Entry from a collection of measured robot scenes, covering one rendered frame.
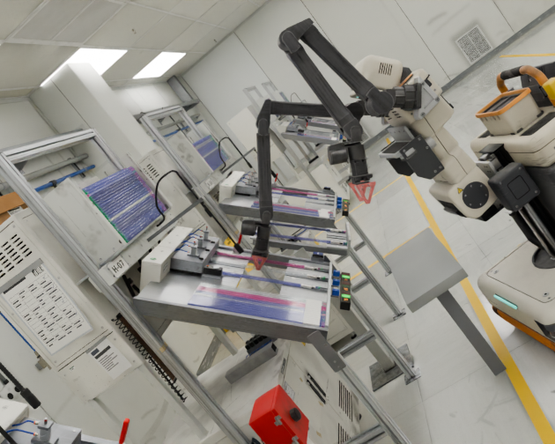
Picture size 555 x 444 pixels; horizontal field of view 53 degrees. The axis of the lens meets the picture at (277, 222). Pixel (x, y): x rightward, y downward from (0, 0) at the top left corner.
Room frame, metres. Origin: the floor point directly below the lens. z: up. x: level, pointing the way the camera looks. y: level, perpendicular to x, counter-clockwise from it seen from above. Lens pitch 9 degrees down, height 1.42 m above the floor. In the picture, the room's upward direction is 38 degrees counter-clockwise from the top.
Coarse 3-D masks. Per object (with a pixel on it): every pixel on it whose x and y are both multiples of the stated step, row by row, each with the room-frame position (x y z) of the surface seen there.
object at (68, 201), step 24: (48, 144) 2.32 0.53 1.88; (72, 144) 2.52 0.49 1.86; (72, 192) 2.11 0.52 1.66; (72, 216) 2.13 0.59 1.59; (96, 216) 2.11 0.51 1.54; (96, 240) 2.13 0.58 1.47; (120, 240) 2.11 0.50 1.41; (120, 264) 2.07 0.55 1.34; (264, 336) 2.48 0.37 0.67; (312, 336) 1.86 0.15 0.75; (360, 336) 2.63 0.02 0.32; (264, 360) 2.33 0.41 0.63; (336, 360) 1.86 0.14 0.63; (384, 432) 1.87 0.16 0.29
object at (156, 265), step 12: (180, 228) 2.63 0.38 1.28; (192, 228) 2.65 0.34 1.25; (168, 240) 2.45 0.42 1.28; (180, 240) 2.47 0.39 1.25; (156, 252) 2.30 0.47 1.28; (168, 252) 2.32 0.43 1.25; (144, 264) 2.20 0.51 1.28; (156, 264) 2.19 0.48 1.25; (168, 264) 2.30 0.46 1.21; (144, 276) 2.21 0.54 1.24; (156, 276) 2.20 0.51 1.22
